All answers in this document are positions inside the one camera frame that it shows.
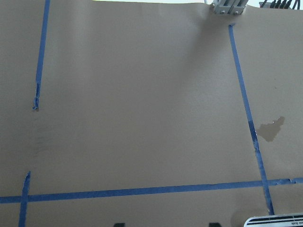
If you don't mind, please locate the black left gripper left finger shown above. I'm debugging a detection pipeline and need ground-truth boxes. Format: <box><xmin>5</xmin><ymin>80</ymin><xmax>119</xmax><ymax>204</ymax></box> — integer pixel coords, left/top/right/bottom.
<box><xmin>113</xmin><ymin>223</ymin><xmax>125</xmax><ymax>227</ymax></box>

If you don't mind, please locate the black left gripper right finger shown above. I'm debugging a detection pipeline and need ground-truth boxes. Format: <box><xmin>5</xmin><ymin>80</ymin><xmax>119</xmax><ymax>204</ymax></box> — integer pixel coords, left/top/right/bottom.
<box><xmin>208</xmin><ymin>222</ymin><xmax>220</xmax><ymax>227</ymax></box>

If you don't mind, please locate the white digital kitchen scale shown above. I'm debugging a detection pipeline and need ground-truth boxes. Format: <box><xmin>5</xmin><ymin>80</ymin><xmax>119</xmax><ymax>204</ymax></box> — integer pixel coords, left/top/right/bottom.
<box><xmin>243</xmin><ymin>213</ymin><xmax>303</xmax><ymax>227</ymax></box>

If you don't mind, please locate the aluminium frame post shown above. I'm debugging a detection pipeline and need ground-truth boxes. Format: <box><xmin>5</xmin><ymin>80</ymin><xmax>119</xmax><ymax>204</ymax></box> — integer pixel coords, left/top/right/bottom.
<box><xmin>211</xmin><ymin>0</ymin><xmax>248</xmax><ymax>15</ymax></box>

